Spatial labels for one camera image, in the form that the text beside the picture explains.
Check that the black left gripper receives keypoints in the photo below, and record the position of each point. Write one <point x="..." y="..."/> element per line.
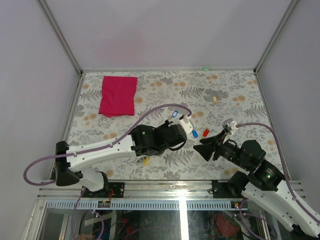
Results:
<point x="165" y="126"/>

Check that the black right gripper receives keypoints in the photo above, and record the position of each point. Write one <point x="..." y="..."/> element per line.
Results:
<point x="205" y="150"/>

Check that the grey keyring with yellow handle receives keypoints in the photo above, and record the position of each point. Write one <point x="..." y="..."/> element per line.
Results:
<point x="141" y="160"/>

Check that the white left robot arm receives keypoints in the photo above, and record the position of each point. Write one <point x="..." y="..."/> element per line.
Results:
<point x="73" y="163"/>

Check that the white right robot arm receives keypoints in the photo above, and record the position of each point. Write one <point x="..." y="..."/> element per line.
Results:
<point x="261" y="182"/>

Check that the loose red tag key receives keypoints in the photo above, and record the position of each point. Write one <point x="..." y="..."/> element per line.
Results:
<point x="205" y="133"/>

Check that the loose blue tag key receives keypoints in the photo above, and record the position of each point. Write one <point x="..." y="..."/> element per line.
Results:
<point x="195" y="134"/>
<point x="174" y="114"/>

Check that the pink folded cloth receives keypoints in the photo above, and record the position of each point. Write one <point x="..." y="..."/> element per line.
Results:
<point x="118" y="94"/>

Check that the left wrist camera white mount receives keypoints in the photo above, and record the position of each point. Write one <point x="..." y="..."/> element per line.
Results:
<point x="185" y="122"/>

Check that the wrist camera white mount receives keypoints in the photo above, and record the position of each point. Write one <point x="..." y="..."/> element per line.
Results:
<point x="230" y="128"/>
<point x="185" y="122"/>

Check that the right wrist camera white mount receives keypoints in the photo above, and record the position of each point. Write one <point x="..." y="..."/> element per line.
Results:
<point x="230" y="128"/>

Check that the metal front rail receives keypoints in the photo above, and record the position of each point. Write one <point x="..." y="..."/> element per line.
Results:
<point x="144" y="195"/>

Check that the aluminium enclosure frame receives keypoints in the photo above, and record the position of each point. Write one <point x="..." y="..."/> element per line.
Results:
<point x="165" y="35"/>

